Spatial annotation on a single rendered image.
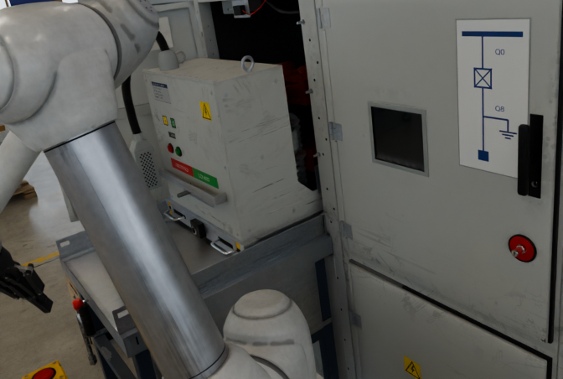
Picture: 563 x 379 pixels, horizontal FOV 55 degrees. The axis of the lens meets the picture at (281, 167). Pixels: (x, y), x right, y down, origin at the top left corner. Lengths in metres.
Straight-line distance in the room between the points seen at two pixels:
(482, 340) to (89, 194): 0.98
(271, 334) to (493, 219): 0.53
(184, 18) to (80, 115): 1.39
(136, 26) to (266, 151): 0.79
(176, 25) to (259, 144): 0.71
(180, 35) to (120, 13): 1.24
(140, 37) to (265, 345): 0.54
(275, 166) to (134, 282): 0.88
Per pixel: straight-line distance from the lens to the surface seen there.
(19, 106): 0.69
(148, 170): 1.85
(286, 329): 0.96
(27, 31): 0.70
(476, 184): 1.20
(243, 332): 0.96
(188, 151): 1.69
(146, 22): 0.84
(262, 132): 1.52
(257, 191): 1.55
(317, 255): 1.67
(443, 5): 1.15
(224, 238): 1.64
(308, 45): 1.51
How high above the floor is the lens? 1.64
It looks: 20 degrees down
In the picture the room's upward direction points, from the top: 8 degrees counter-clockwise
